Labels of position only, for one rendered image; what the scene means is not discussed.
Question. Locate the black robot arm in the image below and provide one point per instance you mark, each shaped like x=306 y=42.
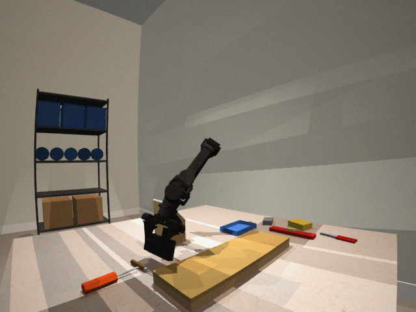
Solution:
x=181 y=185

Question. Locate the wooden floor panel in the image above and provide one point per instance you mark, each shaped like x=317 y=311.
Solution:
x=196 y=280

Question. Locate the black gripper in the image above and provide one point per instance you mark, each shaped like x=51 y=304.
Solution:
x=163 y=217

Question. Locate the brown-handled awl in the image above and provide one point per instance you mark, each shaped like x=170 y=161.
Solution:
x=141 y=266

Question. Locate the blue tray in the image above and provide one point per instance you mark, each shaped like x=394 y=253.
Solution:
x=238 y=227

